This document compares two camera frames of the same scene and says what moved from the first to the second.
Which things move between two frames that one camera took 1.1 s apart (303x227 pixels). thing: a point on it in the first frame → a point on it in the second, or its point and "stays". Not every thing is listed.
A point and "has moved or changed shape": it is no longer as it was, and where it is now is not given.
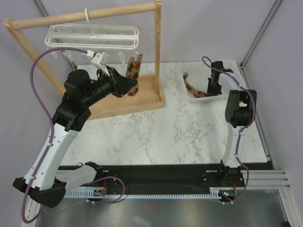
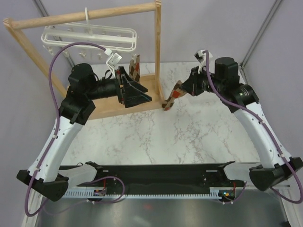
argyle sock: x=192 y=91 has moved or changed shape
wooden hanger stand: x=149 y=95 stays
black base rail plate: x=165 y=177 stays
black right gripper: x=212 y=92 → x=191 y=85
